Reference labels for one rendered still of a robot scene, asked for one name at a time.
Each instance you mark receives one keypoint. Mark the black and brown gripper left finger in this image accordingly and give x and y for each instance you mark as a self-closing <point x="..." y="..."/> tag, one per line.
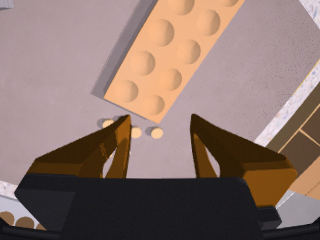
<point x="86" y="156"/>

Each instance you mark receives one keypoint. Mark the orange tray with round pockets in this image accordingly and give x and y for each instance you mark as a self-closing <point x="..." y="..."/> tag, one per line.
<point x="171" y="44"/>

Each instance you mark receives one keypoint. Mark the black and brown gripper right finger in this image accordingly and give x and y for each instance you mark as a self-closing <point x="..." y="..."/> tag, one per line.
<point x="267" y="173"/>

